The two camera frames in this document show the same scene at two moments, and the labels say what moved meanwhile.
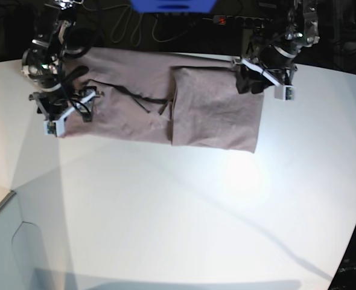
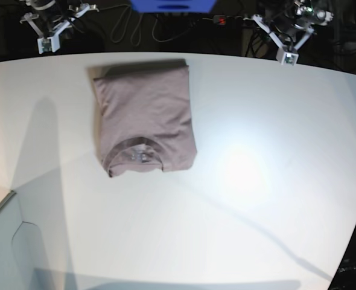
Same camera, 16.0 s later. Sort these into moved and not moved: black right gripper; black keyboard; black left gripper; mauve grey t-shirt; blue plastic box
Moved: mauve grey t-shirt; black right gripper; black left gripper
Not moved: blue plastic box; black keyboard
